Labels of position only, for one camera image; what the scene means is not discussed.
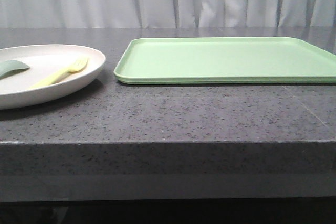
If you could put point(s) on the white round plate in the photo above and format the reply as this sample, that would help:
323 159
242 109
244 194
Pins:
44 60

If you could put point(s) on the green plastic spoon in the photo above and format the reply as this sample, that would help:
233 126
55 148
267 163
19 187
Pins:
12 67

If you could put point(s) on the yellow plastic fork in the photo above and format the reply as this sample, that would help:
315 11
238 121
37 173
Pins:
78 65

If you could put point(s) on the light green serving tray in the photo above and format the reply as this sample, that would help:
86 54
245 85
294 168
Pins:
224 60

